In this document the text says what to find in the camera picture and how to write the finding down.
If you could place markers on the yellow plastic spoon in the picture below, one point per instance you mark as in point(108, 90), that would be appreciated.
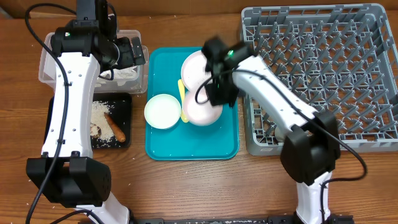
point(181, 89)

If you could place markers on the grey dishwasher rack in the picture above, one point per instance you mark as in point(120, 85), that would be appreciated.
point(340, 58)

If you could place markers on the white napkin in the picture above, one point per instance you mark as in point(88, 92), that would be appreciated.
point(119, 76)

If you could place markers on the cream bowl with rice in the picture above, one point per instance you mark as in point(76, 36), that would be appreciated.
point(162, 111)

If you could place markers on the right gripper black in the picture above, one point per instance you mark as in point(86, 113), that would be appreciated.
point(216, 98)

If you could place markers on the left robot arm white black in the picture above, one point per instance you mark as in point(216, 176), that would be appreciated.
point(66, 172)

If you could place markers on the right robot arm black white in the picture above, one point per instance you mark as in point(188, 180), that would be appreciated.
point(311, 144)

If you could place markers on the brown food piece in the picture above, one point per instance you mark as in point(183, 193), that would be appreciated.
point(95, 131)

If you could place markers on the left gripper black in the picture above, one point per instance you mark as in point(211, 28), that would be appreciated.
point(129, 59)

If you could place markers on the teal serving tray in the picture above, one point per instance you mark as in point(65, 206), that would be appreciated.
point(185, 141)

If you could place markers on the spilled white rice pile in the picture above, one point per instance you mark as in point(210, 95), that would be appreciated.
point(97, 117)

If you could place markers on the clear plastic bin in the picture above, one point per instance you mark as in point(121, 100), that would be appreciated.
point(80, 69)

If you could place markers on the white cup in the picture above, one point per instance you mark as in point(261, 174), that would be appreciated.
point(279, 135)

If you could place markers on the brown sausage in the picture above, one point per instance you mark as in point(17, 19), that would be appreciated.
point(118, 133)

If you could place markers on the black tray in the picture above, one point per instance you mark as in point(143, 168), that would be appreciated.
point(121, 114)

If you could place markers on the pink plate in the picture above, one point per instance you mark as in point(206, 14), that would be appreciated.
point(193, 72)

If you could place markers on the pink bowl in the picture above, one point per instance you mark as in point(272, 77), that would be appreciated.
point(200, 115)

